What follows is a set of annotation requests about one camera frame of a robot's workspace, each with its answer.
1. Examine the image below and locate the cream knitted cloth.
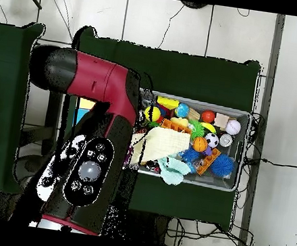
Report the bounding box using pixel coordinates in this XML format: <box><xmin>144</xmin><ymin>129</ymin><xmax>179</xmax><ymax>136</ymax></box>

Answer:
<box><xmin>128</xmin><ymin>123</ymin><xmax>192</xmax><ymax>172</ymax></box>

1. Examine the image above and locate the wooden box with three holes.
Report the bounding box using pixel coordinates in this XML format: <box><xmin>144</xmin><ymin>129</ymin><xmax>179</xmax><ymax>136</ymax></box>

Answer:
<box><xmin>72</xmin><ymin>97</ymin><xmax>97</xmax><ymax>128</ymax></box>

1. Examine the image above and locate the yellow smooth ball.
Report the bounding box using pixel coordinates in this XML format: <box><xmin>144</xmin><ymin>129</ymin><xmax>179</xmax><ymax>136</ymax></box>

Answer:
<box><xmin>143</xmin><ymin>105</ymin><xmax>162</xmax><ymax>123</ymax></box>

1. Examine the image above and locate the green spiky ball with eyes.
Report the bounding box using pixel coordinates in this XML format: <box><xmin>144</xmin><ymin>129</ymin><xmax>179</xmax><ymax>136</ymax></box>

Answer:
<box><xmin>187</xmin><ymin>119</ymin><xmax>207</xmax><ymax>140</ymax></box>

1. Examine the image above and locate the light blue cloth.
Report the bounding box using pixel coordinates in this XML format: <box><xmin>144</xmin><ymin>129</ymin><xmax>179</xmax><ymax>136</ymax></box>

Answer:
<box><xmin>155</xmin><ymin>155</ymin><xmax>193</xmax><ymax>188</ymax></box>

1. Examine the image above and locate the small orange basketball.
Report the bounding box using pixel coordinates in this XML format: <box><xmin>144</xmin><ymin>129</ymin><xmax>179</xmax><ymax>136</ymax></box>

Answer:
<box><xmin>191</xmin><ymin>135</ymin><xmax>209</xmax><ymax>153</ymax></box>

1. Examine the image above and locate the orange red ball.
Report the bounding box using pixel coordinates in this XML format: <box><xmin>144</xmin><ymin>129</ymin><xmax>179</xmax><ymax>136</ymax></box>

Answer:
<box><xmin>200</xmin><ymin>109</ymin><xmax>217</xmax><ymax>125</ymax></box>

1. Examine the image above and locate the small soccer ball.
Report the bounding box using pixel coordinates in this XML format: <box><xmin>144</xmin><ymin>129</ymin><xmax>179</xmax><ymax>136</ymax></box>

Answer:
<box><xmin>202</xmin><ymin>132</ymin><xmax>221</xmax><ymax>149</ymax></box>

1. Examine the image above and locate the dark green table cloth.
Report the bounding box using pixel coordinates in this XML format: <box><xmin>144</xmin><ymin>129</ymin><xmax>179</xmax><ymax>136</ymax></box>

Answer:
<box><xmin>48</xmin><ymin>24</ymin><xmax>264</xmax><ymax>233</ymax></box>
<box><xmin>0</xmin><ymin>18</ymin><xmax>49</xmax><ymax>197</ymax></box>

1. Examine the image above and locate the blue spiky ball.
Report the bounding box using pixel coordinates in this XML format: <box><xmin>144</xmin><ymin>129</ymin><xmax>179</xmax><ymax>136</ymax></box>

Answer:
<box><xmin>209</xmin><ymin>152</ymin><xmax>236</xmax><ymax>178</ymax></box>

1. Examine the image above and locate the small white baseball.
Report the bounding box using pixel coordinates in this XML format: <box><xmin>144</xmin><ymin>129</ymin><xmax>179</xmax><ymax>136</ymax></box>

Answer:
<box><xmin>224</xmin><ymin>118</ymin><xmax>243</xmax><ymax>137</ymax></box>

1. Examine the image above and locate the black upright panel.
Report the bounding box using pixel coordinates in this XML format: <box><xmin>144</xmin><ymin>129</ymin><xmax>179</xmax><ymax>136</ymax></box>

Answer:
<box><xmin>40</xmin><ymin>90</ymin><xmax>64</xmax><ymax>158</ymax></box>

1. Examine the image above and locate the black round object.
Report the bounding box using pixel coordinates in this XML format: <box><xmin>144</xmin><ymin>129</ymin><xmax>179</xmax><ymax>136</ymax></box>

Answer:
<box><xmin>179</xmin><ymin>0</ymin><xmax>209</xmax><ymax>11</ymax></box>

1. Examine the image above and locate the grey stand foot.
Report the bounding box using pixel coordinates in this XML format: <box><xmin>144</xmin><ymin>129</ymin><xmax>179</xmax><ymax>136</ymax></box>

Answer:
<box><xmin>13</xmin><ymin>151</ymin><xmax>48</xmax><ymax>184</ymax></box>

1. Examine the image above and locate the shallow wire mesh bin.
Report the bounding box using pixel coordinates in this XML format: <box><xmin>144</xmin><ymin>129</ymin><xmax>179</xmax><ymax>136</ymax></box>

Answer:
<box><xmin>123</xmin><ymin>87</ymin><xmax>253</xmax><ymax>194</ymax></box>

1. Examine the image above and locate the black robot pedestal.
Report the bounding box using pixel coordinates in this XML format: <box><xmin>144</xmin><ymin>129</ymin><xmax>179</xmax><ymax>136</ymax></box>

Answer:
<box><xmin>126</xmin><ymin>210</ymin><xmax>170</xmax><ymax>245</ymax></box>

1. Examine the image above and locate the black floor cable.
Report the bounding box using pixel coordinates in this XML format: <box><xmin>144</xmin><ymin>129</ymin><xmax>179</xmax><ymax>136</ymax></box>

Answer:
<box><xmin>242</xmin><ymin>155</ymin><xmax>297</xmax><ymax>170</ymax></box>

